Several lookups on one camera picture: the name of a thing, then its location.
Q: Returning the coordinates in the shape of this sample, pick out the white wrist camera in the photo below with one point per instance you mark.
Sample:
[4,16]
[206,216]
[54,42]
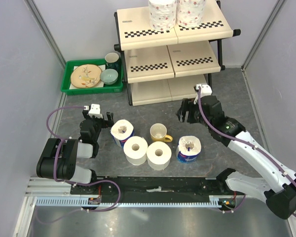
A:
[95,111]
[202,89]

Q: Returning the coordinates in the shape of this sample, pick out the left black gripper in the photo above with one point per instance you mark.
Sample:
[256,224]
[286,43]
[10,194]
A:
[106,123]

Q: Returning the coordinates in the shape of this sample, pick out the plain white paper towel roll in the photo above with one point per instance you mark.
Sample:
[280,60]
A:
[135,150]
[158,155]

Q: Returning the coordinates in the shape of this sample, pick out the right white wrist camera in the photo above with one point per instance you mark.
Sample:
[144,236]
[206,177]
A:
[202,89]

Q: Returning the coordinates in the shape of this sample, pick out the blue slotted cable duct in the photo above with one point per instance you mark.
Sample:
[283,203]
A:
[89,202]

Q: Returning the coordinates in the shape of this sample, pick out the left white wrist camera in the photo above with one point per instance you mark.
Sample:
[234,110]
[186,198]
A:
[95,111]

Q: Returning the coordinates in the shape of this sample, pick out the floral white paper towel roll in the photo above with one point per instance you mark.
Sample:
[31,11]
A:
[190,12]

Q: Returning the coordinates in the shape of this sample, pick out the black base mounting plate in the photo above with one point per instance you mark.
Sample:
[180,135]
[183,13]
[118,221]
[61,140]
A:
[156,189]

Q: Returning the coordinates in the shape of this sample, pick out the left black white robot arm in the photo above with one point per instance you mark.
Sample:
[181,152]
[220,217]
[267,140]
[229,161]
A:
[58,160]

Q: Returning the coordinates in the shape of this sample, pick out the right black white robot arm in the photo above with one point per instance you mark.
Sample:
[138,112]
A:
[277,189]

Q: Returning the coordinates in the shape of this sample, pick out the yellow ceramic mug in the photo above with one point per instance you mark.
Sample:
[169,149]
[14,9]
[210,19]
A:
[158,132]

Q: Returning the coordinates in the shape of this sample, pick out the blue wrapped paper towel roll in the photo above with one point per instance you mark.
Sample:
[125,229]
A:
[121,131]
[188,149]

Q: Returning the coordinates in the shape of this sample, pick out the green plastic tray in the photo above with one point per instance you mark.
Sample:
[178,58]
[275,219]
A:
[69,89]

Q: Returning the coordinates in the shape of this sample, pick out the floral ceramic plate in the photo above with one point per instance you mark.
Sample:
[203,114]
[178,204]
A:
[85,76]

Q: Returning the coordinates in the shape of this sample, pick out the dark green mug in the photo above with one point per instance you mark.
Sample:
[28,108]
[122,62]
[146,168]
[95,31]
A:
[112,61]

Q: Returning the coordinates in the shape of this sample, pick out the light green ceramic bowl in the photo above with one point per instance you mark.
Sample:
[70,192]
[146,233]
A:
[109,76]

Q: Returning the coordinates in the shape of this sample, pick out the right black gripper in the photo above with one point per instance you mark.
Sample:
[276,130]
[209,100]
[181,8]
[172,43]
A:
[187,104]

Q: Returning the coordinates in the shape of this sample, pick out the cream three-tier shelf rack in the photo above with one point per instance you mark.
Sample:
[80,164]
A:
[166,66]

